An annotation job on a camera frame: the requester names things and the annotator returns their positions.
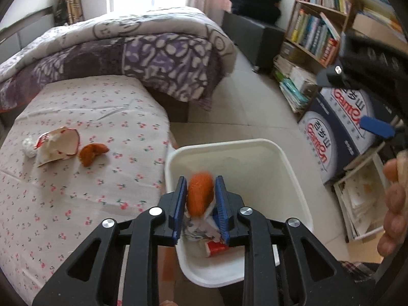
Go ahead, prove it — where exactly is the cherry print tablecloth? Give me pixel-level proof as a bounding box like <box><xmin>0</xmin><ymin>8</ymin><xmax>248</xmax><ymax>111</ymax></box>
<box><xmin>1</xmin><ymin>76</ymin><xmax>169</xmax><ymax>304</ymax></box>

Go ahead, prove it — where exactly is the white rack with papers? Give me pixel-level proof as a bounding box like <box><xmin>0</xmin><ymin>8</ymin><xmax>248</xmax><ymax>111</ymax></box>
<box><xmin>333</xmin><ymin>152</ymin><xmax>389</xmax><ymax>243</ymax></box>

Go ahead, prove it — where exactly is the trash in bin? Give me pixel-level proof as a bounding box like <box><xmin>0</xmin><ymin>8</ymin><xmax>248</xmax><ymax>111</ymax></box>
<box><xmin>183</xmin><ymin>209</ymin><xmax>230</xmax><ymax>258</ymax></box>

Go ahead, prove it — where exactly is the white tissue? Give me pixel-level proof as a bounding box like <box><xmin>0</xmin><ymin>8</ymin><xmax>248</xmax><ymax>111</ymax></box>
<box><xmin>21</xmin><ymin>137</ymin><xmax>37</xmax><ymax>158</ymax></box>

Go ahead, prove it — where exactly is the ganten water box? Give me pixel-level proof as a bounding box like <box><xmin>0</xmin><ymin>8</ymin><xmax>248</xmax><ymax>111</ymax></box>
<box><xmin>298</xmin><ymin>93</ymin><xmax>340</xmax><ymax>184</ymax></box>
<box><xmin>320</xmin><ymin>88</ymin><xmax>395</xmax><ymax>155</ymax></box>

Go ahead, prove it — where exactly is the wooden bookshelf with books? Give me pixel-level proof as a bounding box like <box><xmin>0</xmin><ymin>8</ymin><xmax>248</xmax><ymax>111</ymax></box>
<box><xmin>285</xmin><ymin>0</ymin><xmax>355</xmax><ymax>72</ymax></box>

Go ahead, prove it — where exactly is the black leather ottoman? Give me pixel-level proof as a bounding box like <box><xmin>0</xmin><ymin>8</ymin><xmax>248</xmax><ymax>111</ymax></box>
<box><xmin>221</xmin><ymin>11</ymin><xmax>285</xmax><ymax>74</ymax></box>

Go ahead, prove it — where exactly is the person's right hand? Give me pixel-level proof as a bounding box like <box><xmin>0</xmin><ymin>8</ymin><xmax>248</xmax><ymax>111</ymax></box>
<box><xmin>377</xmin><ymin>150</ymin><xmax>407</xmax><ymax>257</ymax></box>

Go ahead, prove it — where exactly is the black clothes pile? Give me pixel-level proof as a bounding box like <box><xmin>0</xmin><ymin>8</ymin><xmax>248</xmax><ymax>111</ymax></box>
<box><xmin>229</xmin><ymin>0</ymin><xmax>282</xmax><ymax>25</ymax></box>

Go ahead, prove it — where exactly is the plaid coat hanging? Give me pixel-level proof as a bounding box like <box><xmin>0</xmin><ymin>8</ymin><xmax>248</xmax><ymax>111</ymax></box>
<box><xmin>54</xmin><ymin>0</ymin><xmax>84</xmax><ymax>26</ymax></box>

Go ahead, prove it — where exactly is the orange peel piece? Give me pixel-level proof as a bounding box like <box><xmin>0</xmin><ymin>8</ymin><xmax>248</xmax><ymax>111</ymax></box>
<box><xmin>186</xmin><ymin>171</ymin><xmax>214</xmax><ymax>218</ymax></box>

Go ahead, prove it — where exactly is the purple white quilt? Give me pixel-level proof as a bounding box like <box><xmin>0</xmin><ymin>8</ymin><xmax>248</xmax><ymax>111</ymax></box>
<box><xmin>1</xmin><ymin>6</ymin><xmax>236</xmax><ymax>112</ymax></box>

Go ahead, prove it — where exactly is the lower Ganten water box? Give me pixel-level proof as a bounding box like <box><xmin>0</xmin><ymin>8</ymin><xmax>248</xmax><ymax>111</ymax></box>
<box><xmin>298</xmin><ymin>93</ymin><xmax>340</xmax><ymax>184</ymax></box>

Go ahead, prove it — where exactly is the bed headboard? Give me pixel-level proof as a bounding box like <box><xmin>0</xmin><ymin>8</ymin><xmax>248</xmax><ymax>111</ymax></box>
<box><xmin>1</xmin><ymin>6</ymin><xmax>55</xmax><ymax>60</ymax></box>

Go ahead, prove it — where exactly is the upper Ganten water box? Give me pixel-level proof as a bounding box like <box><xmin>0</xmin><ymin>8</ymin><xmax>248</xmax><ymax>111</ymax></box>
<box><xmin>320</xmin><ymin>88</ymin><xmax>395</xmax><ymax>155</ymax></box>

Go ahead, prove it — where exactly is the white plastic trash bin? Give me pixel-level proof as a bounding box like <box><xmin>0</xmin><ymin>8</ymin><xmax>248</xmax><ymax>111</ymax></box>
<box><xmin>164</xmin><ymin>139</ymin><xmax>313</xmax><ymax>288</ymax></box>

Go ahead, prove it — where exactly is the stack of books on floor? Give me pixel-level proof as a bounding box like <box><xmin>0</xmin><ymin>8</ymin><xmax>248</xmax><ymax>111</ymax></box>
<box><xmin>272</xmin><ymin>42</ymin><xmax>320</xmax><ymax>115</ymax></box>

